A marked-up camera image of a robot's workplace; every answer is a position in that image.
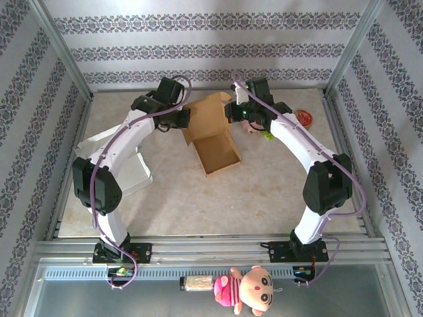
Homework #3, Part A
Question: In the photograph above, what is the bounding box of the brown cardboard box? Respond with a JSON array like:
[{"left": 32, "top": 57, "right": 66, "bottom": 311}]
[{"left": 180, "top": 91, "right": 244, "bottom": 178}]

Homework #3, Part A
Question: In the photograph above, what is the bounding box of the white blue paper box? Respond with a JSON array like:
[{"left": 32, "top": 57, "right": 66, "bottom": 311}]
[{"left": 73, "top": 130, "right": 155, "bottom": 199}]

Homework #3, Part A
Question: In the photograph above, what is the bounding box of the pink toy figure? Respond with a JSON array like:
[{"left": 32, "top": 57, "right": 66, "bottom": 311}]
[{"left": 241, "top": 120, "right": 262, "bottom": 135}]

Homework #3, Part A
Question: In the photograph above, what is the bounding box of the red gold round tin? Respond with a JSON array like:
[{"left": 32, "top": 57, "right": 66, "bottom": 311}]
[{"left": 295, "top": 110, "right": 314, "bottom": 128}]

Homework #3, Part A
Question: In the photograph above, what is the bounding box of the beige black small device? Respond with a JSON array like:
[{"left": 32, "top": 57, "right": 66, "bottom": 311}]
[{"left": 179, "top": 275, "right": 216, "bottom": 293}]

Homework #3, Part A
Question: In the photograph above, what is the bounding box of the pink plush doll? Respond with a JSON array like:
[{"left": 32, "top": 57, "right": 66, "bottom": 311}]
[{"left": 213, "top": 265, "right": 284, "bottom": 316}]

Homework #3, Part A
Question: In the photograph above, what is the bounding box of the grey metal tray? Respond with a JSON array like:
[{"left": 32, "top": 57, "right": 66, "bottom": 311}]
[{"left": 19, "top": 264, "right": 407, "bottom": 317}]

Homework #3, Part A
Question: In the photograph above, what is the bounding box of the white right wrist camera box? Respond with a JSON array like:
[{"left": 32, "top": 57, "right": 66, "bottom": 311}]
[{"left": 231, "top": 82, "right": 249, "bottom": 105}]

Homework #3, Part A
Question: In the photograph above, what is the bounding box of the aluminium table side rail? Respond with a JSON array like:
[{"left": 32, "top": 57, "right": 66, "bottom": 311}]
[
  {"left": 45, "top": 94, "right": 94, "bottom": 240},
  {"left": 322, "top": 92, "right": 377, "bottom": 237}
]

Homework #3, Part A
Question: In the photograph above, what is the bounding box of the aluminium frame post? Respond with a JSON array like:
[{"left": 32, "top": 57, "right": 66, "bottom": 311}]
[
  {"left": 323, "top": 0, "right": 387, "bottom": 98},
  {"left": 28, "top": 0, "right": 95, "bottom": 100}
]

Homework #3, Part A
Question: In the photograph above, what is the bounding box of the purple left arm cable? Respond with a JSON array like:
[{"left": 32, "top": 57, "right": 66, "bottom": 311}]
[{"left": 91, "top": 75, "right": 193, "bottom": 291}]

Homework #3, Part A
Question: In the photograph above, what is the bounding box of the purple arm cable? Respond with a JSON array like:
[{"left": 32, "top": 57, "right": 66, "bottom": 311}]
[
  {"left": 91, "top": 75, "right": 193, "bottom": 291},
  {"left": 231, "top": 71, "right": 368, "bottom": 287}
]

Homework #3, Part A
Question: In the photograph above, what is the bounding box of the aluminium mounting rail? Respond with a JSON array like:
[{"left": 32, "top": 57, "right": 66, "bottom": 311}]
[{"left": 32, "top": 234, "right": 393, "bottom": 265}]

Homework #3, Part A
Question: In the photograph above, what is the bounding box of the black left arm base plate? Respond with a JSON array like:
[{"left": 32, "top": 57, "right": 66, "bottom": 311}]
[{"left": 92, "top": 242, "right": 153, "bottom": 265}]

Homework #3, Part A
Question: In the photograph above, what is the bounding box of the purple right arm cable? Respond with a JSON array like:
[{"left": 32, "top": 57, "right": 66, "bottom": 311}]
[{"left": 231, "top": 71, "right": 368, "bottom": 287}]

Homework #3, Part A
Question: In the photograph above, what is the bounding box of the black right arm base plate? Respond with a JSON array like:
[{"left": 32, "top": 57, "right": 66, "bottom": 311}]
[{"left": 260, "top": 240, "right": 330, "bottom": 264}]

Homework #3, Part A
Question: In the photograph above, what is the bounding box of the grey slotted cable duct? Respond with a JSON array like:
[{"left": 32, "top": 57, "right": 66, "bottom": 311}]
[{"left": 42, "top": 265, "right": 318, "bottom": 281}]

